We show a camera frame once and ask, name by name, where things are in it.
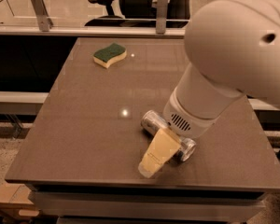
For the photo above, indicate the wooden box under table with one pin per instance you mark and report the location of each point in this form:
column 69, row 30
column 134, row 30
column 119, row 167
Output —
column 15, row 203

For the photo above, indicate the middle metal rail bracket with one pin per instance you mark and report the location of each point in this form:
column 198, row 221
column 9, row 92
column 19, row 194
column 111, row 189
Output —
column 161, row 16

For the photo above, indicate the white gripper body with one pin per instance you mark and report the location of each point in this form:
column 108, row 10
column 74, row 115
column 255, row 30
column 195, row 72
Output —
column 187, row 117

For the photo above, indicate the left metal rail bracket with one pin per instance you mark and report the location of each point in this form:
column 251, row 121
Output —
column 43, row 20

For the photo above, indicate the green yellow sponge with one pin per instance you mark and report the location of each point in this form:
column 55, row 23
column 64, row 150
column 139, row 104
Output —
column 109, row 55

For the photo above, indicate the metal rail bracket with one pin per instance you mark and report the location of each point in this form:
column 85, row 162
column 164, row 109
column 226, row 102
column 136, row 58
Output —
column 161, row 16
column 43, row 20

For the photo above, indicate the silver blue redbull can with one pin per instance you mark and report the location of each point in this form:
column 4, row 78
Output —
column 152, row 121

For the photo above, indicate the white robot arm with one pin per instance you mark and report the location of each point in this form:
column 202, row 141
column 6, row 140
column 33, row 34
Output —
column 233, row 48

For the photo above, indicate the black office chair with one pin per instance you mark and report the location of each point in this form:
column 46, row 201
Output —
column 141, row 13

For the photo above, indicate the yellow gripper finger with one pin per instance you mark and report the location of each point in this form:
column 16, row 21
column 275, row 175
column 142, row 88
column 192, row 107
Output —
column 161, row 149

